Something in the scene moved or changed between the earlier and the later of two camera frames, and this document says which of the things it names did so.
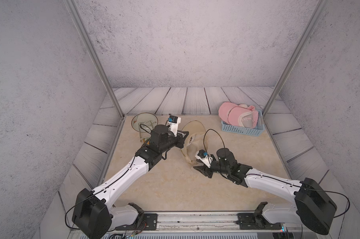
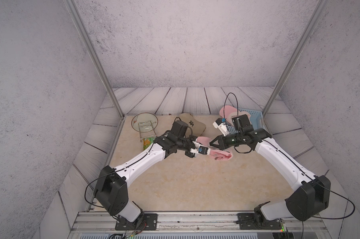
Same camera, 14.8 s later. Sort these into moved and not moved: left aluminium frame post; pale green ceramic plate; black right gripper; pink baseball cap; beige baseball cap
Moved: black right gripper; beige baseball cap; pink baseball cap
Not moved: left aluminium frame post; pale green ceramic plate
